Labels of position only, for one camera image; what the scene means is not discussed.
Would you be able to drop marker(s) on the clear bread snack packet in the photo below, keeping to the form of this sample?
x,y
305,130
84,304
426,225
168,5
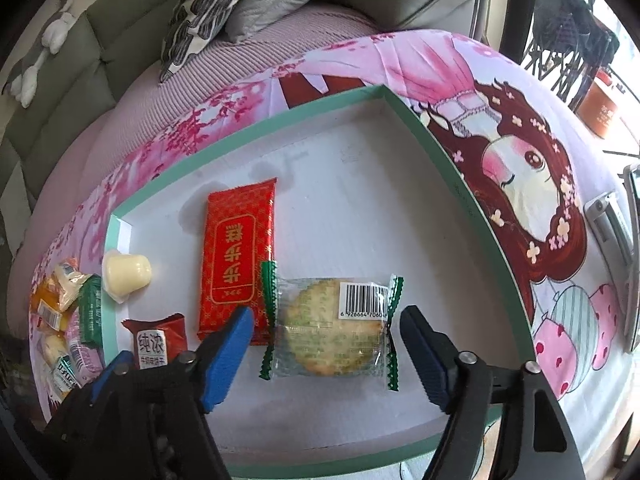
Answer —
x,y
69,280

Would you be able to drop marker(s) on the black drying rack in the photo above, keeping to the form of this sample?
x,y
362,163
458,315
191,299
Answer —
x,y
569,43

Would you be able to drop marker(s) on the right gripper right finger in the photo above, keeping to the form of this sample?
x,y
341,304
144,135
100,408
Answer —
x,y
534,439

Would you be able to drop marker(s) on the grey white plush toy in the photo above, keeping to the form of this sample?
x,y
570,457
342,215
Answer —
x,y
22,81

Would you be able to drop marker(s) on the silver metal object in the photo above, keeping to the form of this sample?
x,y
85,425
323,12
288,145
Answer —
x,y
613,218

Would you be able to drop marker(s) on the pink snack packet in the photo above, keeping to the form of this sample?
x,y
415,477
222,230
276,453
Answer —
x,y
86,361

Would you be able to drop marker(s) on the black white patterned pillow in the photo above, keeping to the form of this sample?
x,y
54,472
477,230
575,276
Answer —
x,y
194,24

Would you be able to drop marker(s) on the orange container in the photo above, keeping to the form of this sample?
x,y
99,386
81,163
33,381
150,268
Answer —
x,y
598,109

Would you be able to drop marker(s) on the green snack packet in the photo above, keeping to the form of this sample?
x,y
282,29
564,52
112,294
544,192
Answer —
x,y
89,310

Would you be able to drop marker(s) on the grey sofa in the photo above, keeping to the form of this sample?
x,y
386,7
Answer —
x,y
126,36

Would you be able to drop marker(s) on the pink anime tablecloth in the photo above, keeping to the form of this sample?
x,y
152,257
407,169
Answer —
x,y
526,159

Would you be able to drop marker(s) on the pink striped seat cover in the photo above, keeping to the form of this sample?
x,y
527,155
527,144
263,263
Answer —
x,y
91,132

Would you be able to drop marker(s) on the round cracker clear packet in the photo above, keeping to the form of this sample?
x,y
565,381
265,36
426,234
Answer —
x,y
330,327

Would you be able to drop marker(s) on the long red snack packet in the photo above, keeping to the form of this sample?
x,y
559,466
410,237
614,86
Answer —
x,y
238,239

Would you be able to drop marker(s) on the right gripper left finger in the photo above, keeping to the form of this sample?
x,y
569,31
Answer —
x,y
149,424

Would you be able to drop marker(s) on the small red brown packet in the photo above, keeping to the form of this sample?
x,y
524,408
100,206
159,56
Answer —
x,y
157,343

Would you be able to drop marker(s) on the teal white tray box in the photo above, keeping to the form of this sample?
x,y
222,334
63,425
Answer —
x,y
364,191

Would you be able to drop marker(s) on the orange jelly packet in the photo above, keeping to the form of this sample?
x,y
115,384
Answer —
x,y
44,302

